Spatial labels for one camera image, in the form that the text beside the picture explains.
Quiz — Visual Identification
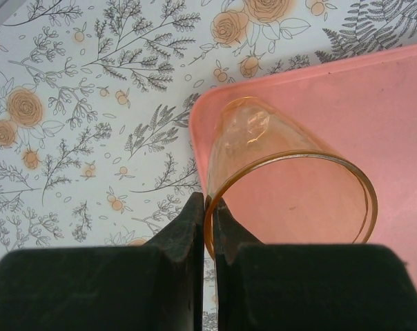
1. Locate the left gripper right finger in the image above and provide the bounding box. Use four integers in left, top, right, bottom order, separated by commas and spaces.
213, 201, 417, 331

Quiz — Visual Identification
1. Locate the floral tablecloth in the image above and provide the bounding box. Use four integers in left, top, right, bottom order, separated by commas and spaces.
0, 0, 417, 331

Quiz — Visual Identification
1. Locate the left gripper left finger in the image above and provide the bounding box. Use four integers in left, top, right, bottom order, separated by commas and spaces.
0, 191, 204, 331

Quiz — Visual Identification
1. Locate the salmon pink cloth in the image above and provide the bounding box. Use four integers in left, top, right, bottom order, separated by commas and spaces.
189, 41, 417, 301

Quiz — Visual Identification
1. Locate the tall orange plastic glass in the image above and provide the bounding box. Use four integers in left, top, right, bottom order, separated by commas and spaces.
204, 97, 379, 259

